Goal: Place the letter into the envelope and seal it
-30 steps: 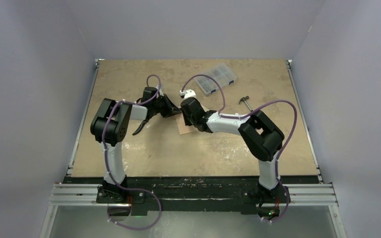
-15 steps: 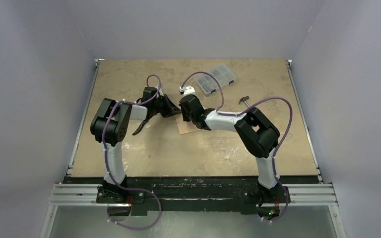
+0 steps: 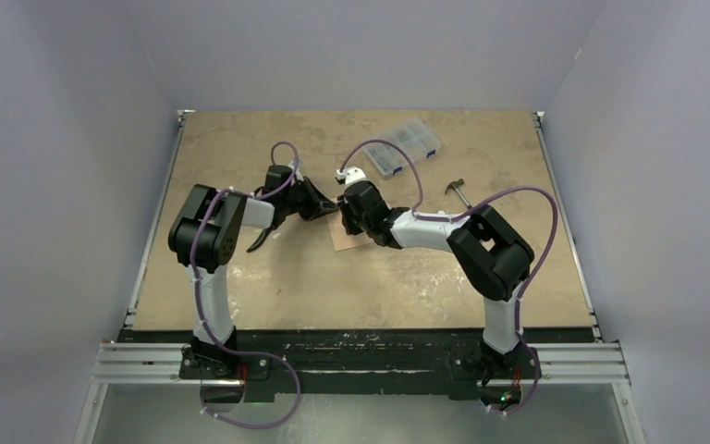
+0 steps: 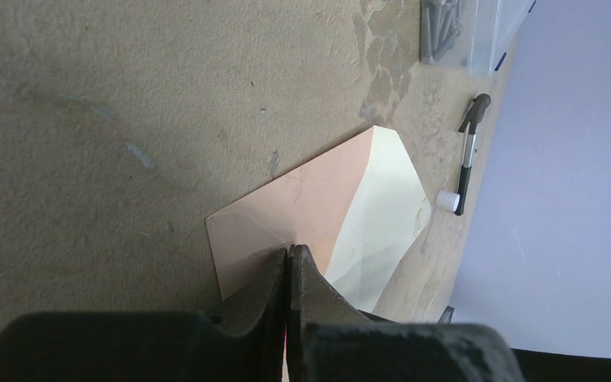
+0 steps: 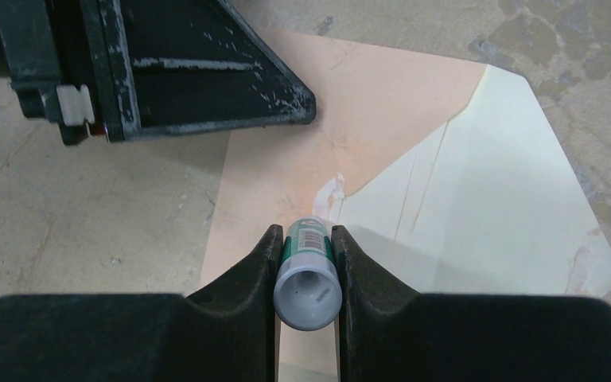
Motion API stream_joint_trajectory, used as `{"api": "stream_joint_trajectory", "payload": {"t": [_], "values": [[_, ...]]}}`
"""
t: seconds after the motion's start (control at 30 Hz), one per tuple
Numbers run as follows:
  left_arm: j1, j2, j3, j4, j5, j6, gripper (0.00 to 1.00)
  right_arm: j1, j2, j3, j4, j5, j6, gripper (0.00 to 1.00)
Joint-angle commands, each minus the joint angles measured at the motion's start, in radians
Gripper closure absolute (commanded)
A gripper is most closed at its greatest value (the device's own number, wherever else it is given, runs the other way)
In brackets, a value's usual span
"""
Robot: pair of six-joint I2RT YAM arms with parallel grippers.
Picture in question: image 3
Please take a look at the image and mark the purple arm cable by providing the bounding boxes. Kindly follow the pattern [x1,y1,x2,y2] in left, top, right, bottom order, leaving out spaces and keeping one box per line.
[188,141,304,432]
[337,138,560,418]

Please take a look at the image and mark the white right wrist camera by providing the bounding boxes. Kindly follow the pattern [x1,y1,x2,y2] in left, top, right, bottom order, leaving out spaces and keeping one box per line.
[336,166,368,187]

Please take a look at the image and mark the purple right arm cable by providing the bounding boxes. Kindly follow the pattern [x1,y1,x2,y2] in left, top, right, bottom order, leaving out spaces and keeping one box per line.
[337,138,560,418]

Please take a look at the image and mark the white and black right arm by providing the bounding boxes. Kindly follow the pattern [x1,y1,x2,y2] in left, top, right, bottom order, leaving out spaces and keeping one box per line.
[337,180,534,380]

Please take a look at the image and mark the pink and cream envelope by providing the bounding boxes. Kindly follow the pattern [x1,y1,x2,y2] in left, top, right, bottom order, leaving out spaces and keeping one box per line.
[325,213,373,253]

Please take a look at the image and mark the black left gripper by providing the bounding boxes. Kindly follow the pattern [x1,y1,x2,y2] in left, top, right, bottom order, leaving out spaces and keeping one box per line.
[282,177,337,222]

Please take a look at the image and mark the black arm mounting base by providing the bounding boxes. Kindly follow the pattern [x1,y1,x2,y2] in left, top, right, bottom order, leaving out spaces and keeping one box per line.
[116,327,595,406]

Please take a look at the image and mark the clear plastic organizer box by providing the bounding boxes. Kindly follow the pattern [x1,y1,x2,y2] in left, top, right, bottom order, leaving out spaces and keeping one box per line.
[362,117,442,179]

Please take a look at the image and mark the aluminium extrusion frame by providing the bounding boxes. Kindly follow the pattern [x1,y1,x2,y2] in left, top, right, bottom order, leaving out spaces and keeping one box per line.
[71,110,647,444]

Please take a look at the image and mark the black pruning shears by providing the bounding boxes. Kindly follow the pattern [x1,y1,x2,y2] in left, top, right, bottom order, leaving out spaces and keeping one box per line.
[246,226,276,253]

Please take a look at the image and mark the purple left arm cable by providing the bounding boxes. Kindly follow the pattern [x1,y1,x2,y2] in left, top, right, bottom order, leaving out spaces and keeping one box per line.
[188,141,304,432]

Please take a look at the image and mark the small black hammer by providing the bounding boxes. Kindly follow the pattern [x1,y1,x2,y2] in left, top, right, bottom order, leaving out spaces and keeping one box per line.
[444,179,473,209]

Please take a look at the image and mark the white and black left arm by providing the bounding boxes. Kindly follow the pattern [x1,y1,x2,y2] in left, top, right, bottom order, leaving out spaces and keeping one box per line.
[168,164,337,378]

